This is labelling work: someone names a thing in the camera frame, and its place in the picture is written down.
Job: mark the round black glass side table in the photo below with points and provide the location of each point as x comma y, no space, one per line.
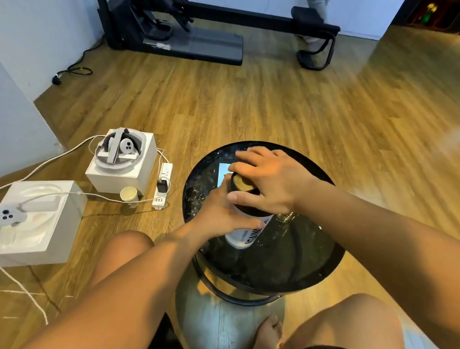
270,264

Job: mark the black charger plug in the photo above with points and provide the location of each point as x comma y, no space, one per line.
162,186

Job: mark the person's right forearm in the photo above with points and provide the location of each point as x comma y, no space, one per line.
388,250

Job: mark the clear footed glass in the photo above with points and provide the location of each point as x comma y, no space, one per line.
288,217

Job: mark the black gold shaker lid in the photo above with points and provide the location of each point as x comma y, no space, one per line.
251,211

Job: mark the person's left forearm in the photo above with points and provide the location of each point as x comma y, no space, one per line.
122,299

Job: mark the small paper cup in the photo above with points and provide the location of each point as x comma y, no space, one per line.
129,195

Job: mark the person's right leg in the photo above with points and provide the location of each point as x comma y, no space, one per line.
361,324

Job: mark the white box with headset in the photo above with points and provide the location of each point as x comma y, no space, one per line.
113,150

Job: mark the white power strip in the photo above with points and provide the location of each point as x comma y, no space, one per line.
167,171

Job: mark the yellow green toy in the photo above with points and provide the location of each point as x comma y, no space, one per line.
429,13

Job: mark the person's left hand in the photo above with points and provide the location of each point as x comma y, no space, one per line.
214,215

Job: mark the person's right hand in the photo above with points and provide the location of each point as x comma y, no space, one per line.
277,180

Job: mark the black rowing machine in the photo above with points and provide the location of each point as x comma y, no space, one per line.
193,44

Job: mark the white shaker bottle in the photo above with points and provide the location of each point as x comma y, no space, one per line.
244,238

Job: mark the person's left leg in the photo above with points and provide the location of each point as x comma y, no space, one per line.
123,251

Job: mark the white moulded tray box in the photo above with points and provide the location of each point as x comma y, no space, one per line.
59,246

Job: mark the dark wooden cabinet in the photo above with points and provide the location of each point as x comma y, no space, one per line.
448,16

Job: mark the person's leg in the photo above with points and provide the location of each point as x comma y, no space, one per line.
361,324
123,251

